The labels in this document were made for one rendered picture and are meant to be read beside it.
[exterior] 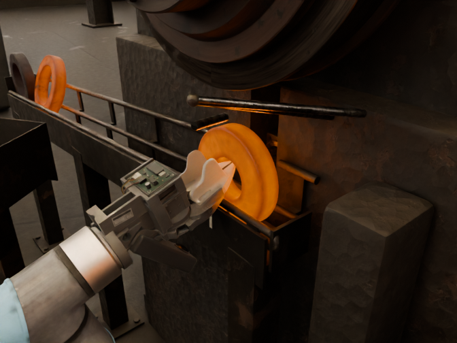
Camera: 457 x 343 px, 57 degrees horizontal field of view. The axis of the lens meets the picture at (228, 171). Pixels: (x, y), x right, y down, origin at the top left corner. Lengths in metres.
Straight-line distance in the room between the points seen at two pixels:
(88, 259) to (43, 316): 0.07
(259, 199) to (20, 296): 0.31
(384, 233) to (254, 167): 0.21
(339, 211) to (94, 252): 0.28
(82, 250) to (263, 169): 0.25
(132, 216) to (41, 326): 0.15
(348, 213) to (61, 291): 0.32
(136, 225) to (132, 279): 1.06
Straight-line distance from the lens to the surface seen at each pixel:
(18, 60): 1.54
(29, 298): 0.52
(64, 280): 0.52
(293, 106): 0.47
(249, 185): 0.59
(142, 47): 0.90
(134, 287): 1.56
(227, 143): 0.60
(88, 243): 0.53
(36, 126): 0.98
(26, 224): 2.02
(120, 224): 0.53
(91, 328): 0.58
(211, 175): 0.57
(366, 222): 0.44
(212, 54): 0.51
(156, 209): 0.52
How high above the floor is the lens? 1.03
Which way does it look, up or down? 27 degrees down
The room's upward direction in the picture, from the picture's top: straight up
